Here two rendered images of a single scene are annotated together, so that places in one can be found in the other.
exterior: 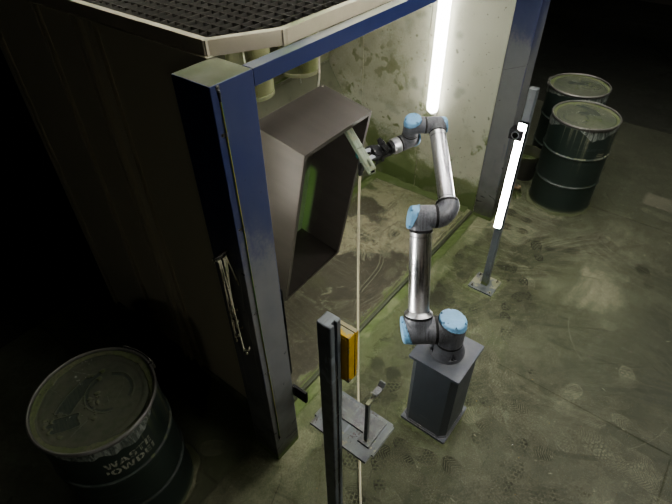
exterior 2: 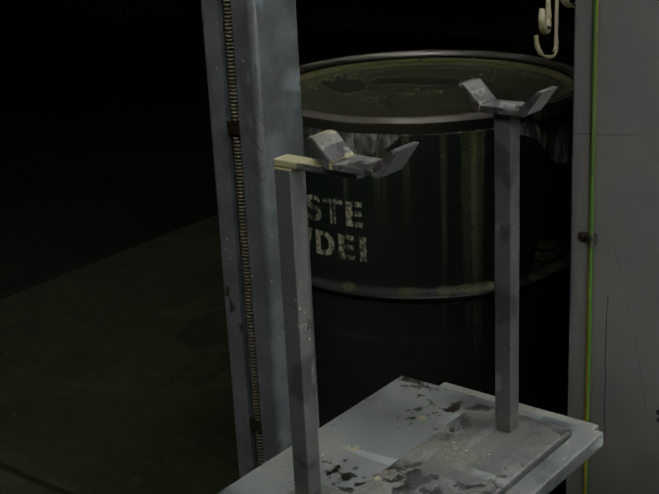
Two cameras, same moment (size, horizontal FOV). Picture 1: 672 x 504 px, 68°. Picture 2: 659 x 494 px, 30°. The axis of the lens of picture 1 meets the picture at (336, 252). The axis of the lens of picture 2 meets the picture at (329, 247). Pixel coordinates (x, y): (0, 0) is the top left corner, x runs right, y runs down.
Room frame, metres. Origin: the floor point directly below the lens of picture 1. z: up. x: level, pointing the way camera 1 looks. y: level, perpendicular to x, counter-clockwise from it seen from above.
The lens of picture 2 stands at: (1.15, -1.00, 1.33)
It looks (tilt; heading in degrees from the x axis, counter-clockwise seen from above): 19 degrees down; 90
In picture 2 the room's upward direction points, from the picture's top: 3 degrees counter-clockwise
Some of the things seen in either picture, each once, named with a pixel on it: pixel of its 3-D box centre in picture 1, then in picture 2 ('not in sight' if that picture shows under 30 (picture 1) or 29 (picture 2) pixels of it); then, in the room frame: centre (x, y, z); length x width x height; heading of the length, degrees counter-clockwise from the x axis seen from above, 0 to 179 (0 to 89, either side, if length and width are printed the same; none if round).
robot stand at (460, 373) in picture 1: (439, 383); not in sight; (1.71, -0.60, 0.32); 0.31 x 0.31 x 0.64; 51
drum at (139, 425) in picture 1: (121, 443); (426, 312); (1.31, 1.13, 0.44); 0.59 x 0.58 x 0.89; 122
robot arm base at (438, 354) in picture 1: (448, 344); not in sight; (1.71, -0.60, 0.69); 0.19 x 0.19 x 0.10
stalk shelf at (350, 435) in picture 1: (351, 424); (406, 475); (1.20, -0.06, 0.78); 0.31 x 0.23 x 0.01; 51
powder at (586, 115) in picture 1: (586, 116); not in sight; (4.02, -2.20, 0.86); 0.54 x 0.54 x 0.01
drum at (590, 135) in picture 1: (571, 158); not in sight; (4.02, -2.19, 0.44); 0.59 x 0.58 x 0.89; 156
